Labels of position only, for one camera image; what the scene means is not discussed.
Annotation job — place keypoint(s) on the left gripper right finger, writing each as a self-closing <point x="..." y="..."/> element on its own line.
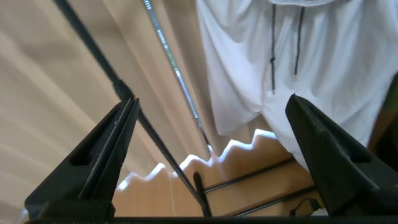
<point x="342" y="183"/>

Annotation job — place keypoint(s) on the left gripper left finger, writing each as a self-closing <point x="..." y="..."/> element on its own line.
<point x="62" y="189"/>

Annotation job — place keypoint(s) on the pale grey shorts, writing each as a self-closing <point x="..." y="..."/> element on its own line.
<point x="342" y="62"/>

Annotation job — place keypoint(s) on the black clothes rack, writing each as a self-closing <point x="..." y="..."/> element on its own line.
<point x="93" y="53"/>

